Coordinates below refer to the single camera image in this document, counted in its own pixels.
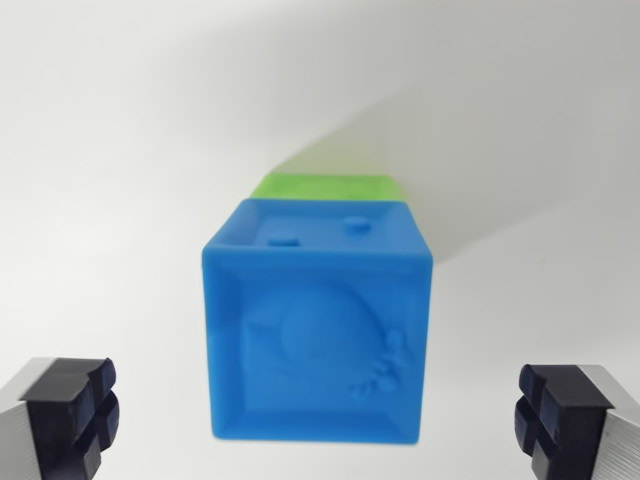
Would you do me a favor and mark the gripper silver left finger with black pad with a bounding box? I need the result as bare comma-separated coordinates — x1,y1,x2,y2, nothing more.
0,356,122,480

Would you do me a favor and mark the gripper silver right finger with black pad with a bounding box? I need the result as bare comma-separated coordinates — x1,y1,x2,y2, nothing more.
513,363,640,480

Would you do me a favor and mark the blue soft cube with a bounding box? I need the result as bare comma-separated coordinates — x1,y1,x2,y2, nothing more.
201,197,434,446

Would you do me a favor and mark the green soft cube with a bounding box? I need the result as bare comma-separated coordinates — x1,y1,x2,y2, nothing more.
248,172,409,204

